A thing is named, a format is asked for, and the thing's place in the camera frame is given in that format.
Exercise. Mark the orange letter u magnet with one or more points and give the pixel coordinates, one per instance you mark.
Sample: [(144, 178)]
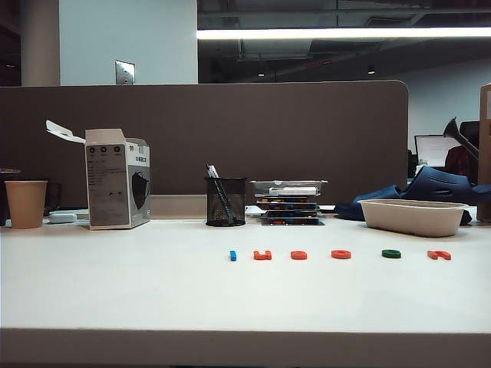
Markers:
[(262, 257)]

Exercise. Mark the orange letter n magnet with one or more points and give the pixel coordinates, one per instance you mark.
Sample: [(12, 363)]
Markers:
[(435, 255)]

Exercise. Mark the blue letter i magnet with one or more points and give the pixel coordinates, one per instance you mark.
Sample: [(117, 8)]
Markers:
[(232, 256)]

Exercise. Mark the orange letter o magnet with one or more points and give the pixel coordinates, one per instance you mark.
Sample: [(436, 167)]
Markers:
[(337, 254)]

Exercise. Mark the green letter o magnet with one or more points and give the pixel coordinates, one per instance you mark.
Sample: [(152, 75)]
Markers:
[(386, 253)]

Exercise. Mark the black mesh pen holder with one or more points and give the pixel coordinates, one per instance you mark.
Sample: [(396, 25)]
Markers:
[(237, 191)]

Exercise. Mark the black white pen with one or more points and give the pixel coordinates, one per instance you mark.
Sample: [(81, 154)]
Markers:
[(212, 171)]

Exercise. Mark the brown desk partition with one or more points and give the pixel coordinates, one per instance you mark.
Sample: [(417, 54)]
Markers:
[(268, 134)]

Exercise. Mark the white grey face mask box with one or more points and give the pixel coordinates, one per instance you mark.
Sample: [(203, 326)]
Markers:
[(111, 184)]

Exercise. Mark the black ceiling spotlight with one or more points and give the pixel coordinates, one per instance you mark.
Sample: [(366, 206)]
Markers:
[(371, 70)]

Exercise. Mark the beige pulp tray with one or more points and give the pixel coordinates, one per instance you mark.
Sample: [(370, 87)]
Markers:
[(412, 220)]

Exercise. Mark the white ceiling light strip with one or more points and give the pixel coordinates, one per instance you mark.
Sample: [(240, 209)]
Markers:
[(345, 33)]

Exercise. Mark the small white device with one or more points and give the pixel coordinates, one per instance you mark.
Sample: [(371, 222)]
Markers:
[(62, 217)]

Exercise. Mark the computer monitor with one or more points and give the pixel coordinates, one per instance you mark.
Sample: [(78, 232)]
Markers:
[(431, 149)]

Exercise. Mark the blue cloth bundle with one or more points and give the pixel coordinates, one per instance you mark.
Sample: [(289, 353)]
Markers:
[(441, 184)]

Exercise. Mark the black funnel-shaped object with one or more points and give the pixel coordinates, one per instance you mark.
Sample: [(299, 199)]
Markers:
[(452, 130)]

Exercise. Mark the red garment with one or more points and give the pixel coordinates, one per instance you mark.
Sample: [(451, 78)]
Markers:
[(460, 163)]

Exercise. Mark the brown paper cup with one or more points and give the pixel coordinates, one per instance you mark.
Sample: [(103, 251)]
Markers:
[(26, 207)]

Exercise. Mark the black office chair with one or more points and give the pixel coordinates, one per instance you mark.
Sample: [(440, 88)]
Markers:
[(470, 130)]

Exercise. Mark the brown cardboard box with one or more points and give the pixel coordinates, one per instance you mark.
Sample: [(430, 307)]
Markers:
[(485, 153)]

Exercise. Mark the metal wall switch plate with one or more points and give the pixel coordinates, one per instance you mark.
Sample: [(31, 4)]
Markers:
[(125, 73)]

